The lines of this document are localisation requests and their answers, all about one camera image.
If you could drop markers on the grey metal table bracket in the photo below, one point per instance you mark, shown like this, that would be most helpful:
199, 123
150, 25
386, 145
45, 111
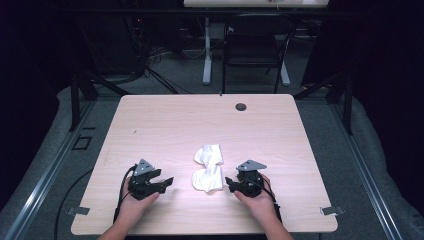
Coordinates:
79, 210
331, 210

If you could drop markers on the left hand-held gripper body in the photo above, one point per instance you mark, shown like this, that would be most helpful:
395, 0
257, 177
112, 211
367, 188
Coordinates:
140, 186

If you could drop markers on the person's right hand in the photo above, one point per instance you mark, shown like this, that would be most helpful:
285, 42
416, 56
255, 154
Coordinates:
261, 206

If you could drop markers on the black metal chair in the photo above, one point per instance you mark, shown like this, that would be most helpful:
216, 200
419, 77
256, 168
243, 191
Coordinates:
251, 41

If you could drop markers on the round table grommet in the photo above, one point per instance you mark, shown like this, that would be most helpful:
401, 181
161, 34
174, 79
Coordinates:
240, 107

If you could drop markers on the person's left hand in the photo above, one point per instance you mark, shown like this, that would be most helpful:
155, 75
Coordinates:
133, 208

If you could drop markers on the white desk with legs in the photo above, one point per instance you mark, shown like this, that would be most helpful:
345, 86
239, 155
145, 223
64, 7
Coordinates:
207, 66

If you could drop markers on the black metal stand frame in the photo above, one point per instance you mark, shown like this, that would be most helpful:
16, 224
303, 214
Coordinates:
75, 100
348, 106

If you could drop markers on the white sock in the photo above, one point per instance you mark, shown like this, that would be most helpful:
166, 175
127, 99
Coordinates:
209, 154
208, 179

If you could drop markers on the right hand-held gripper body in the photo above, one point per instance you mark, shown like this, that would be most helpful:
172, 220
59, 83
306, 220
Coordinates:
250, 185

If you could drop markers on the aluminium floor rail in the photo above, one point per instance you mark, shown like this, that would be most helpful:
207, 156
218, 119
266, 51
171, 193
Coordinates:
43, 180
370, 180

